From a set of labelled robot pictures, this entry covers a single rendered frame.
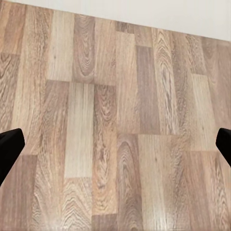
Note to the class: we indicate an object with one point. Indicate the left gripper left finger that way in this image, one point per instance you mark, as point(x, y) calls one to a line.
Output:
point(12, 143)

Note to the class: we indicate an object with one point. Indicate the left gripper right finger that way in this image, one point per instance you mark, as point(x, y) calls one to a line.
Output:
point(223, 142)

